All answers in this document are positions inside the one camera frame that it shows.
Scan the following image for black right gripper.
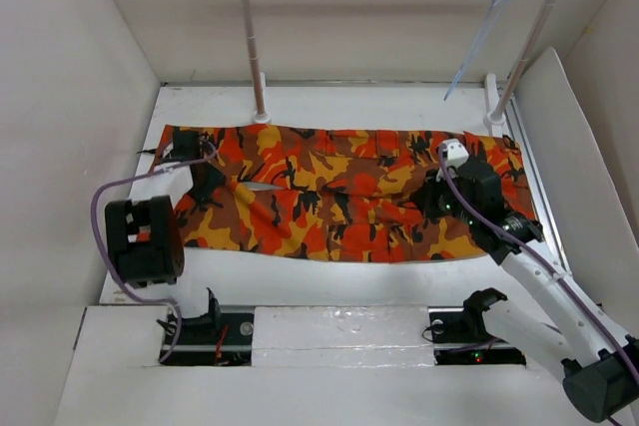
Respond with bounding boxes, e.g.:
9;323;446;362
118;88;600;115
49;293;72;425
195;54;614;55
407;166;478;226

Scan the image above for orange camouflage trousers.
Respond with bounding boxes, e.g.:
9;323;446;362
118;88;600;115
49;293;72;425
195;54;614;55
158;124;543;264

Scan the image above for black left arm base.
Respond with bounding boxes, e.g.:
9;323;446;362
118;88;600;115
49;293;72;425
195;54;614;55
159;309;255;367

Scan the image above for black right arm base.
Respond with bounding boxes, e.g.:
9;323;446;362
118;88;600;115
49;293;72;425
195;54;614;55
422;306;527;366

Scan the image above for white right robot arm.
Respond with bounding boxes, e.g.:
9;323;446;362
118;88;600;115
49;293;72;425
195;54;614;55
412;141;638;423

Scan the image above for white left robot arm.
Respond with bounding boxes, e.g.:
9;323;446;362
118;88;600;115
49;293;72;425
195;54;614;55
92;130;225;334

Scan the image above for white foam board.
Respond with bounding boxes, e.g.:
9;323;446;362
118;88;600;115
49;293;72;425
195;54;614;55
515;47;638;314

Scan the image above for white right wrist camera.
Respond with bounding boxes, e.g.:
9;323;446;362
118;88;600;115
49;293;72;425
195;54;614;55
436;139;469;182

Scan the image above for aluminium side rail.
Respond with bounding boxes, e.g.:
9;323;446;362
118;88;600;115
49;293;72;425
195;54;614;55
505;96;572;272

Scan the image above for blue wire hanger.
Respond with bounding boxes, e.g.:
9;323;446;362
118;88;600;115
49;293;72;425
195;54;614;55
443;0;510;102

